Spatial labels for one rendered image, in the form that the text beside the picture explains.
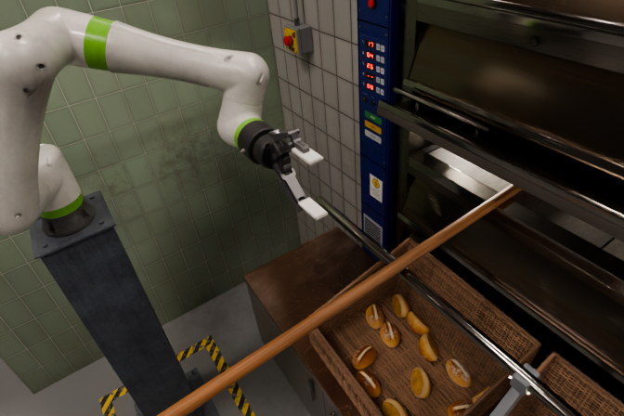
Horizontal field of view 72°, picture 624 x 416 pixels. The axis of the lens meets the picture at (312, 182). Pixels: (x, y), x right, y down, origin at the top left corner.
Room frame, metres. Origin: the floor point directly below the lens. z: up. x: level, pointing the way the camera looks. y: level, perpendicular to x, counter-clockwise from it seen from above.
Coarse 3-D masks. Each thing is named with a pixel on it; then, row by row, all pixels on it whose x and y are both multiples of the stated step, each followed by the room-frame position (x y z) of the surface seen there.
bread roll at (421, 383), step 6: (414, 372) 0.75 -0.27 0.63; (420, 372) 0.74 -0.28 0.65; (426, 372) 0.74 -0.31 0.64; (414, 378) 0.73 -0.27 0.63; (420, 378) 0.72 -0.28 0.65; (426, 378) 0.71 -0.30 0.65; (414, 384) 0.71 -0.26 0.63; (420, 384) 0.70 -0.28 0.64; (426, 384) 0.69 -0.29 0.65; (414, 390) 0.69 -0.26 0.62; (420, 390) 0.68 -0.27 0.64; (426, 390) 0.68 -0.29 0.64; (420, 396) 0.67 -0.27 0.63; (426, 396) 0.67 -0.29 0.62
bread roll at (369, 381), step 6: (360, 372) 0.76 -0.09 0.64; (366, 372) 0.76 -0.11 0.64; (360, 378) 0.75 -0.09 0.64; (366, 378) 0.74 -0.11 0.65; (372, 378) 0.74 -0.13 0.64; (360, 384) 0.73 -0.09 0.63; (366, 384) 0.72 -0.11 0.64; (372, 384) 0.72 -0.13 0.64; (378, 384) 0.72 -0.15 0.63; (366, 390) 0.71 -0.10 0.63; (372, 390) 0.70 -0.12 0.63; (378, 390) 0.71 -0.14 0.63; (372, 396) 0.69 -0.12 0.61
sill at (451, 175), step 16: (416, 160) 1.18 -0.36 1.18; (432, 160) 1.17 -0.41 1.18; (432, 176) 1.11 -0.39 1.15; (448, 176) 1.07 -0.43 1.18; (464, 176) 1.06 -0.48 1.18; (464, 192) 1.00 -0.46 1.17; (480, 192) 0.97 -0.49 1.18; (496, 192) 0.97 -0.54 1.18; (496, 208) 0.90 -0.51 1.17; (512, 208) 0.89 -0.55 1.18; (512, 224) 0.86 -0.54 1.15; (528, 224) 0.82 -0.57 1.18; (544, 224) 0.82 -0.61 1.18; (544, 240) 0.77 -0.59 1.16; (560, 240) 0.75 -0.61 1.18; (576, 240) 0.75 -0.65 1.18; (560, 256) 0.73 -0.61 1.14; (576, 256) 0.70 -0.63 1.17; (592, 256) 0.69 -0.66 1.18; (608, 256) 0.68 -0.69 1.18; (592, 272) 0.66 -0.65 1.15; (608, 272) 0.64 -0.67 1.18
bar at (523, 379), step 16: (336, 208) 0.98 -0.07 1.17; (352, 224) 0.90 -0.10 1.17; (368, 240) 0.83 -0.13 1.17; (384, 256) 0.77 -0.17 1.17; (400, 272) 0.71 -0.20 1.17; (416, 288) 0.66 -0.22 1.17; (432, 304) 0.62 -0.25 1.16; (448, 304) 0.60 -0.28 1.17; (464, 320) 0.55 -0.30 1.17; (480, 336) 0.51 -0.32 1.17; (496, 352) 0.47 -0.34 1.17; (512, 368) 0.44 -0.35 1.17; (528, 368) 0.44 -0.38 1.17; (512, 384) 0.42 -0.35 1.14; (528, 384) 0.40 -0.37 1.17; (544, 384) 0.40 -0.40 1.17; (512, 400) 0.40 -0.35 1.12; (544, 400) 0.38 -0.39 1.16; (560, 400) 0.37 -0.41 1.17
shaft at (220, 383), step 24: (504, 192) 0.93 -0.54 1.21; (480, 216) 0.85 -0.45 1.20; (432, 240) 0.77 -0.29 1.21; (408, 264) 0.71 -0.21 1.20; (360, 288) 0.65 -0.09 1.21; (336, 312) 0.60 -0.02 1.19; (288, 336) 0.54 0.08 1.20; (240, 360) 0.50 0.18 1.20; (264, 360) 0.50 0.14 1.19; (216, 384) 0.45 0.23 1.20; (168, 408) 0.42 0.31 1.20; (192, 408) 0.42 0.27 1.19
